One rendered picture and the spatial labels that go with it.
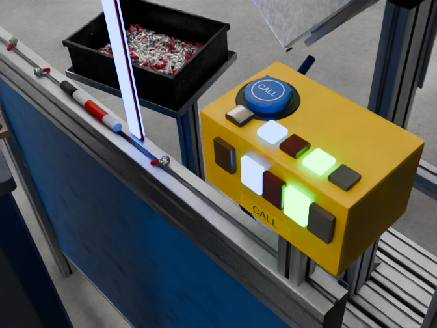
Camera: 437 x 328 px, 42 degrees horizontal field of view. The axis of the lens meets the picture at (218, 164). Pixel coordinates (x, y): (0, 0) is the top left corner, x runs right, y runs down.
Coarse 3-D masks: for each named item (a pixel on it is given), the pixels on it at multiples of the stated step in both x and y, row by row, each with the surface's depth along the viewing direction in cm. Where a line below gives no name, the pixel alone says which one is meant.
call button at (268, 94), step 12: (252, 84) 49; (264, 84) 49; (276, 84) 49; (252, 96) 48; (264, 96) 48; (276, 96) 48; (288, 96) 48; (252, 108) 48; (264, 108) 48; (276, 108) 48
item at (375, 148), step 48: (240, 96) 50; (336, 96) 49; (240, 144) 47; (336, 144) 45; (384, 144) 45; (240, 192) 51; (336, 192) 42; (384, 192) 44; (288, 240) 49; (336, 240) 44
